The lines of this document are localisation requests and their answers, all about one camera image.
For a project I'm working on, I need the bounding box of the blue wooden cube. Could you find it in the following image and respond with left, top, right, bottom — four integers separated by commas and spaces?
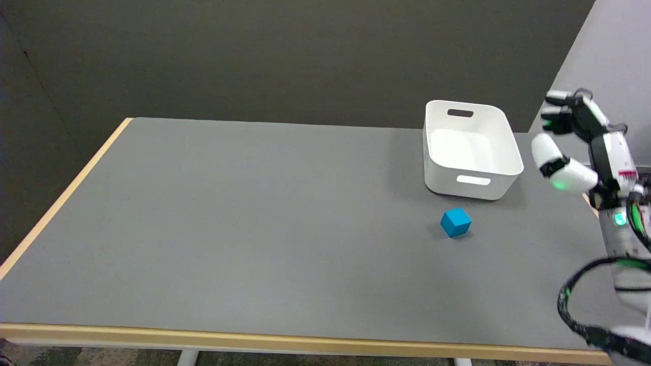
440, 207, 472, 238

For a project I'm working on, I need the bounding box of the white plastic bin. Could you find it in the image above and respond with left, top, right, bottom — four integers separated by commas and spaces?
423, 100, 525, 201

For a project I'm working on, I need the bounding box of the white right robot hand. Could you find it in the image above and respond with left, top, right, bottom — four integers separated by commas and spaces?
531, 88, 645, 210

